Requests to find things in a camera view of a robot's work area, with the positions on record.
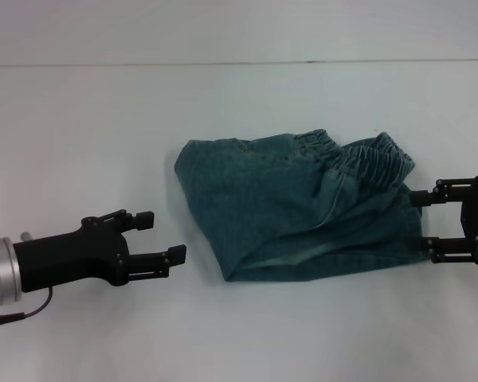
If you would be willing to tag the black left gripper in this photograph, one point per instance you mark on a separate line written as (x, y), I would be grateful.
(63, 258)

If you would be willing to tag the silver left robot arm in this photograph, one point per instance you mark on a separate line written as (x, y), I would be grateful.
(0, 270)

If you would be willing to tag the blue denim shorts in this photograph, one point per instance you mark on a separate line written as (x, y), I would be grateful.
(271, 207)

